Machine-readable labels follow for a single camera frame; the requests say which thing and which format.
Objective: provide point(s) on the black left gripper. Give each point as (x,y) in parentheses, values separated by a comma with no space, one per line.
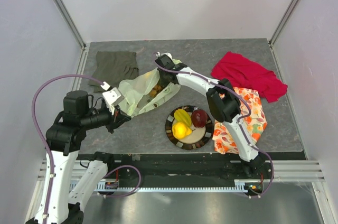
(115,119)

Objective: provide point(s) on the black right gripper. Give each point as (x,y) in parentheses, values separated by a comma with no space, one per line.
(163,82)

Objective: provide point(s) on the pale green plastic bag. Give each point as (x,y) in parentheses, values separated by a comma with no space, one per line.
(136,92)

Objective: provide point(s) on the yellow fake starfruit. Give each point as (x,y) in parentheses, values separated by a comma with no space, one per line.
(183,116)

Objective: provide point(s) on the dark red fake apple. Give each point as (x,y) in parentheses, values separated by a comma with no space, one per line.
(199,118)

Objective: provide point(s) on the yellow fake pear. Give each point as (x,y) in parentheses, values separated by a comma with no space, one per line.
(181,130)

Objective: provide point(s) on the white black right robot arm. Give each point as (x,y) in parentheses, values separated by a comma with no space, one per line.
(224,105)

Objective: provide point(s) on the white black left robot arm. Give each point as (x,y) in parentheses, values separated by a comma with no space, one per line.
(59,203)

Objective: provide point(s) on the brown fake walnuts cluster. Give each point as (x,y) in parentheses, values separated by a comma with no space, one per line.
(155,91)

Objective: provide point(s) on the dark olive cloth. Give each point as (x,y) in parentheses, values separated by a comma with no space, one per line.
(116,66)

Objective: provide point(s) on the cream plate with dark rim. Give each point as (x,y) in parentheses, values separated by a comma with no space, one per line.
(199,136)

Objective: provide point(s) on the red cloth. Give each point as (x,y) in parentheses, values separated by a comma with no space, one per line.
(244,73)

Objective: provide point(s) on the orange floral cloth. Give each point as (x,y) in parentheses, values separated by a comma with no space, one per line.
(255,123)

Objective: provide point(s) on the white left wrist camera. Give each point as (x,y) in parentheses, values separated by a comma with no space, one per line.
(113,97)

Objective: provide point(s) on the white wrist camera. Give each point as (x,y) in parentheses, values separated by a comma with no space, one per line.
(113,97)
(158,54)

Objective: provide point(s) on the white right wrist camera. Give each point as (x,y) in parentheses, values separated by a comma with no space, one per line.
(158,54)

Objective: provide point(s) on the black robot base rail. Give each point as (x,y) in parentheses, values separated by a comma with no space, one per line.
(183,169)

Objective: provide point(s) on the grey slotted cable duct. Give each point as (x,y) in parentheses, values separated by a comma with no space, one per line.
(104,186)

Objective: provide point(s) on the left aluminium frame post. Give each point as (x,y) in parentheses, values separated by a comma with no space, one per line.
(70,23)

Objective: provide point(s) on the aluminium frame post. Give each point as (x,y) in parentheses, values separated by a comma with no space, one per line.
(70,23)
(283,21)

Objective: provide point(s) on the right aluminium frame post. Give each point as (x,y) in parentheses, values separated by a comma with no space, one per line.
(283,21)

